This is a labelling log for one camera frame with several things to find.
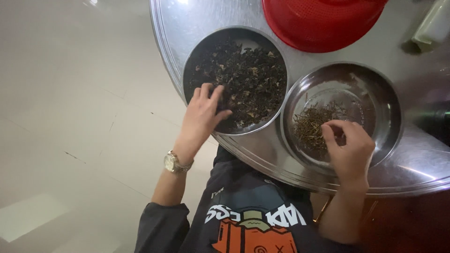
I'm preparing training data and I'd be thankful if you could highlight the person's left hand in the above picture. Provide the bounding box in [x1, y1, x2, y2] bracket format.
[175, 83, 233, 161]

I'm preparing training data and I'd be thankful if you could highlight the person's right hand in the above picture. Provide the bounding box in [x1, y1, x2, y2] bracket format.
[321, 119, 376, 184]

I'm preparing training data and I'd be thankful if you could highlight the round shiny steel bowl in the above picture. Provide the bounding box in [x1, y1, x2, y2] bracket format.
[280, 61, 404, 177]

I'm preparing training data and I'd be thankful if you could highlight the pile of thin dried stems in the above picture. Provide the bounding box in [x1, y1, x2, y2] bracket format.
[292, 101, 349, 158]

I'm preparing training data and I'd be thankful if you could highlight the silver gold wristwatch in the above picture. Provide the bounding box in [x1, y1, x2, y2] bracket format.
[163, 150, 195, 174]

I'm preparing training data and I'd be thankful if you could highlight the pile of dark dried leaves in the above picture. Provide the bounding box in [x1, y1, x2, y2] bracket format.
[188, 38, 288, 133]

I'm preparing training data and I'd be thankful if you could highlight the steel bowl with flat rim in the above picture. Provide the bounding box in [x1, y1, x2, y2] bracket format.
[181, 26, 290, 137]

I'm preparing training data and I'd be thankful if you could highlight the dark printed shirt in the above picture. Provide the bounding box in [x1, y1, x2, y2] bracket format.
[134, 145, 363, 253]

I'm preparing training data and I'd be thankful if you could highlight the red plastic colander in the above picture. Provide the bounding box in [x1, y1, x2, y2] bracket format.
[262, 0, 389, 53]

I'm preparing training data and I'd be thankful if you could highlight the white green container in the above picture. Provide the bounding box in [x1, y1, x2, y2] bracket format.
[411, 0, 450, 54]

